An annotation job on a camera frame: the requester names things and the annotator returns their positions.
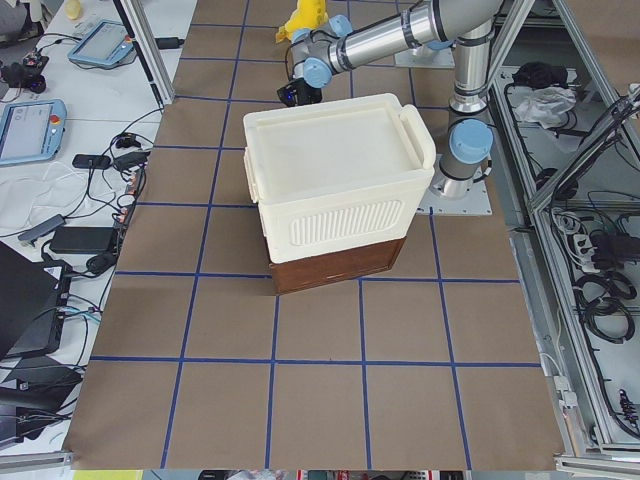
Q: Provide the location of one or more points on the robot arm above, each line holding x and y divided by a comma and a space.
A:
317, 55

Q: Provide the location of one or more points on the dark wooden drawer cabinet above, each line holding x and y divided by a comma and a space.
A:
317, 271

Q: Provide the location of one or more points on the cream plastic storage box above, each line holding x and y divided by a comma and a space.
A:
338, 175

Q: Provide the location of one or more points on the yellow plush dinosaur toy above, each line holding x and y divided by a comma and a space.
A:
308, 14

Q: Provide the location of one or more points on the black power brick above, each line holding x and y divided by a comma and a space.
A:
82, 240

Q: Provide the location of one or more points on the white crumpled cloth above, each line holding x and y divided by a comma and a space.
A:
549, 107

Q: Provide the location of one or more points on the blue teach pendant upper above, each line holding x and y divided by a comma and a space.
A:
106, 46

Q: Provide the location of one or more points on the blue teach pendant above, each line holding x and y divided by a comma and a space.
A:
106, 46
32, 131

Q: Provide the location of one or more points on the black laptop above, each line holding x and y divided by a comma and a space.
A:
32, 295

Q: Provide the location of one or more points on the blue teach pendant lower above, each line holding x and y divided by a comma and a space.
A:
32, 131

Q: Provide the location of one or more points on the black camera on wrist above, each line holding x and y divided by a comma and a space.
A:
298, 93

